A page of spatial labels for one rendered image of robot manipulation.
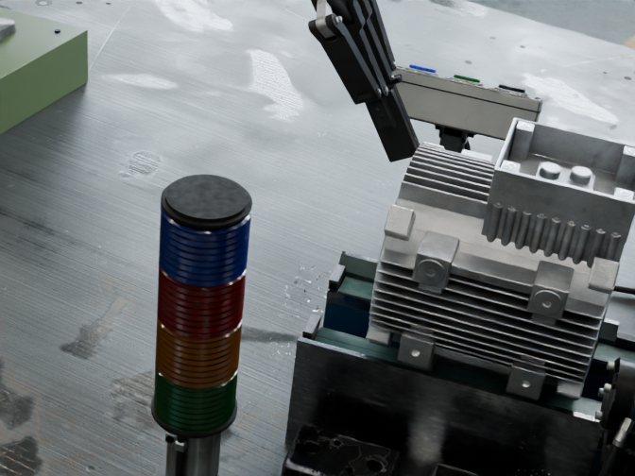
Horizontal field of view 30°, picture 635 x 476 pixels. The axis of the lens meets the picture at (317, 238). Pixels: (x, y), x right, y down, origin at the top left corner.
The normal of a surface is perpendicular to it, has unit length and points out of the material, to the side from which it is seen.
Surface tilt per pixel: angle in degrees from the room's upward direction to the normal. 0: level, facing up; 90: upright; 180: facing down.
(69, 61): 90
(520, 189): 90
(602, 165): 90
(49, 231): 0
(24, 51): 4
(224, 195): 0
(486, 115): 65
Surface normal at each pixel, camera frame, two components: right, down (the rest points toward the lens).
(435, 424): -0.29, 0.52
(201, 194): 0.11, -0.82
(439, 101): -0.22, 0.13
